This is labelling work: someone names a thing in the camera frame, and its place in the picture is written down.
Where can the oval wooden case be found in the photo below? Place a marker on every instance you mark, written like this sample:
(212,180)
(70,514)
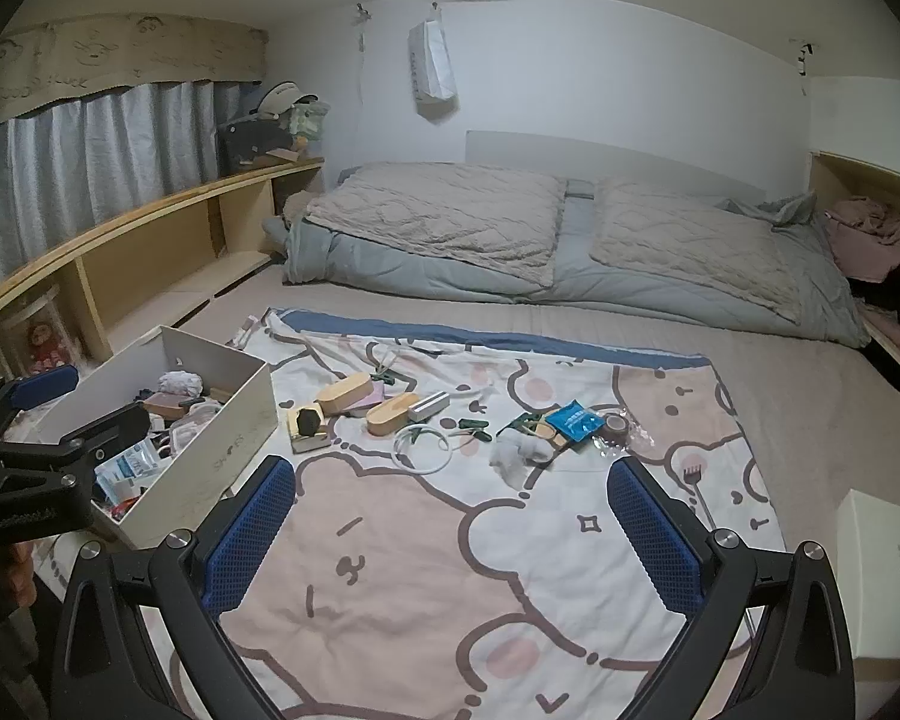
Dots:
(349,392)
(392,412)

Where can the small grey white box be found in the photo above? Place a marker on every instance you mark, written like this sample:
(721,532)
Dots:
(429,406)

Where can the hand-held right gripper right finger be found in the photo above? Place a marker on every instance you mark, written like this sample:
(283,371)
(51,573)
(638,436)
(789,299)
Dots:
(656,540)

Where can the white storage box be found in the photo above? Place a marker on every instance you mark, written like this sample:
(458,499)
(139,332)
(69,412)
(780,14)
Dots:
(217,457)

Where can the white fluffy cloth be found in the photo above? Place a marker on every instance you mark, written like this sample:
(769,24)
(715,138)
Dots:
(521,454)

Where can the white headboard panel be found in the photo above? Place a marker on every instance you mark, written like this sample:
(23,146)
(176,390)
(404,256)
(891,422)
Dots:
(607,157)

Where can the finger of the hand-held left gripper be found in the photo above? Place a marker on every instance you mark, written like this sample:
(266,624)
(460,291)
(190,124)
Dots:
(41,384)
(105,431)

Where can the white box lid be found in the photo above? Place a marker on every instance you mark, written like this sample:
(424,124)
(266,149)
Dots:
(889,577)

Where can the green clip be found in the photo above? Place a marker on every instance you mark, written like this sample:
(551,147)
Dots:
(386,375)
(516,425)
(471,429)

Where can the dark bag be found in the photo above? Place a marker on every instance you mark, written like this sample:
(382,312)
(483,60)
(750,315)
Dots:
(255,142)

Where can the white lace cloth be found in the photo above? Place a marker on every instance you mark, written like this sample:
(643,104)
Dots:
(180,382)

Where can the black hexagonal object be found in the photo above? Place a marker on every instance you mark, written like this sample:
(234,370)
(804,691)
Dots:
(307,421)

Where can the blue foil packet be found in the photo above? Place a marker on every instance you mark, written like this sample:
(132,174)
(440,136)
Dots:
(574,420)

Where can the doll in clear case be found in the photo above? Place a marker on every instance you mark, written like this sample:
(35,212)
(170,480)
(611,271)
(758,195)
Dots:
(41,337)

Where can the grey duvet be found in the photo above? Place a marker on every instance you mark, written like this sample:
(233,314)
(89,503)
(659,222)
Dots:
(420,289)

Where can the long wooden shelf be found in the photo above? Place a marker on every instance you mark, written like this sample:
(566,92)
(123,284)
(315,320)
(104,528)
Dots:
(157,199)

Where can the wall hook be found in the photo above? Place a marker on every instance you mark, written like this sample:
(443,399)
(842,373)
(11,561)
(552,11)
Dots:
(360,11)

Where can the wooden side shelf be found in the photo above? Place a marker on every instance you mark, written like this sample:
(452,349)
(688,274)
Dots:
(825,180)

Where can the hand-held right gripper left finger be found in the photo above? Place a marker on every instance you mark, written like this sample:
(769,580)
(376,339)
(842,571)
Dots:
(251,532)

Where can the pink brown item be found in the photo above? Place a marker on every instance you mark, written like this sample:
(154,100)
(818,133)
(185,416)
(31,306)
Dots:
(165,405)

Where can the beige printed valance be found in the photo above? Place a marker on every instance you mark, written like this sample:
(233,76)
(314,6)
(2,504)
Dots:
(120,52)

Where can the blue white packet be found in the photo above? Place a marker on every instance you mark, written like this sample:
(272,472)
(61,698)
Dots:
(131,461)

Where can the pink clothes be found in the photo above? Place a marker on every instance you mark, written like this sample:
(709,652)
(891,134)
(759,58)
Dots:
(877,232)

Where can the person's left hand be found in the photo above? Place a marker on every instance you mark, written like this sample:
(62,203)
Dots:
(24,574)

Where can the pink flat pouch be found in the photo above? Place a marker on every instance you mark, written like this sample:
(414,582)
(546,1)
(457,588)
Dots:
(379,392)

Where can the small tan wooden piece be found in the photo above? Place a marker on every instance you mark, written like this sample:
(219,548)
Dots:
(544,433)

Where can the grey curtain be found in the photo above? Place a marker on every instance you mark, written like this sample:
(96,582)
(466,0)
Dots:
(82,157)

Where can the white cap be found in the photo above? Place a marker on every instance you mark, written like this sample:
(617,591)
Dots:
(285,96)

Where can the grey pillow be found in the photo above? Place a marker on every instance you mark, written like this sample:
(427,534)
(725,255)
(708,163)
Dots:
(579,187)

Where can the hanging white bag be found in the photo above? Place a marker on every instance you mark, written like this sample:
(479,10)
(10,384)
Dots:
(433,64)

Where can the green patterned bundle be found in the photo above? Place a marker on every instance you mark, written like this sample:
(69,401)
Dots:
(307,120)

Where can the printed cartoon blanket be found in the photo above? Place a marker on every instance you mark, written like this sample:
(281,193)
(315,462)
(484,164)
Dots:
(420,577)

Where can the clear plastic wrapper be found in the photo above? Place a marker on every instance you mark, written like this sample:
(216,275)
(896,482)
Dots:
(637,435)

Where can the beige quilted blanket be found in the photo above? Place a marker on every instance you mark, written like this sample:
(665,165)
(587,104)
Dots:
(435,217)
(690,247)

